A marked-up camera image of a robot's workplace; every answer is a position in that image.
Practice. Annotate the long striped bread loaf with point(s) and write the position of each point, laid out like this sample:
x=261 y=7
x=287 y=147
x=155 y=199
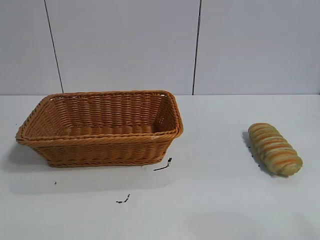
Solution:
x=275 y=148

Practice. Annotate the brown woven wicker basket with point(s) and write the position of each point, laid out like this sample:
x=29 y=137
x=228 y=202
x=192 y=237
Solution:
x=100 y=147

